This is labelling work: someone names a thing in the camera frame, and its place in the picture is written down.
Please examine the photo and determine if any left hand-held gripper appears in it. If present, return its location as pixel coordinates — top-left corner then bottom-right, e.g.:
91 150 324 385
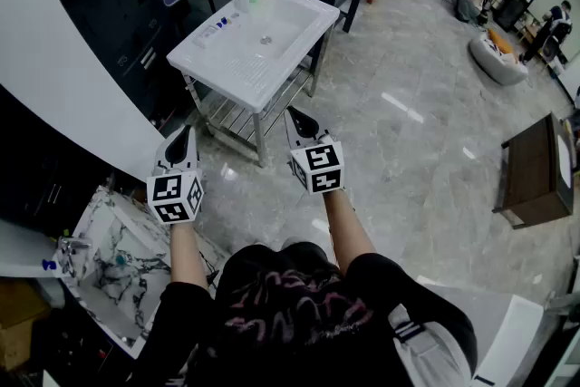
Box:
146 125 206 226

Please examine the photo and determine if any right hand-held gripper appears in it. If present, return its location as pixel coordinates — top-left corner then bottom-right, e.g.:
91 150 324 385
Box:
284 105 347 197

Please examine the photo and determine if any clear bottle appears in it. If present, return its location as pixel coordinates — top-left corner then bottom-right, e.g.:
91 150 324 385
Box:
192 24 222 50

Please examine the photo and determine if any person's left forearm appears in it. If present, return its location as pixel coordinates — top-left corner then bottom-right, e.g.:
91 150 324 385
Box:
169 219 212 301

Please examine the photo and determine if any person's right forearm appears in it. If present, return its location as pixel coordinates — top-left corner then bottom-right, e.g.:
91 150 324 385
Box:
323 188 378 278

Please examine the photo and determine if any white sink on metal stand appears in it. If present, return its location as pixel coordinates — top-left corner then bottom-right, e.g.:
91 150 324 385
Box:
166 0 342 169

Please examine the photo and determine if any marble pattern sink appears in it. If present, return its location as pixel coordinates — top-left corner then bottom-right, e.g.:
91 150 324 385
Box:
57 184 229 360

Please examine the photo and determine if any chrome faucet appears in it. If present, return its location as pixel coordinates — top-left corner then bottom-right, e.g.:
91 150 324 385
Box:
55 235 94 283

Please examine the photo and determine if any black office printer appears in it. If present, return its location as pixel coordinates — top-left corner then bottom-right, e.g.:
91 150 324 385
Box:
43 0 183 126

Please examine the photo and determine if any person's black printed shirt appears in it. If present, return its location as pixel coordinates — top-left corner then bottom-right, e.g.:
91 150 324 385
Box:
129 239 479 387

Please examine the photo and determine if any grey bean bag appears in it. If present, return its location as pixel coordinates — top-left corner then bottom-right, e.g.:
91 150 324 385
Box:
468 33 531 87

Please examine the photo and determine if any orange cushion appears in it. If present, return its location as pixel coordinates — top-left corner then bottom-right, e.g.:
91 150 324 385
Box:
486 27 517 56

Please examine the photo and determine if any cardboard box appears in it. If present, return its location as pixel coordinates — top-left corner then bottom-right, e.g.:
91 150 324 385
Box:
0 279 52 373

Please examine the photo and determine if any dark wooden cabinet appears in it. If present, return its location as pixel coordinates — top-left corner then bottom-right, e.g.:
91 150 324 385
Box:
492 111 577 231

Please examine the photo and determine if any black open cabinet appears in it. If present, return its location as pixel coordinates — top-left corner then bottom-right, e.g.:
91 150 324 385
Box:
492 0 537 34

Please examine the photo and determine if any black cable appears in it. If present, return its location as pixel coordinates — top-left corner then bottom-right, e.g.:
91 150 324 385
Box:
198 251 222 289

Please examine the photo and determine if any black cabinet with handles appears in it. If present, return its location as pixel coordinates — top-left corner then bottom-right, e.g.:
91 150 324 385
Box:
0 84 115 237

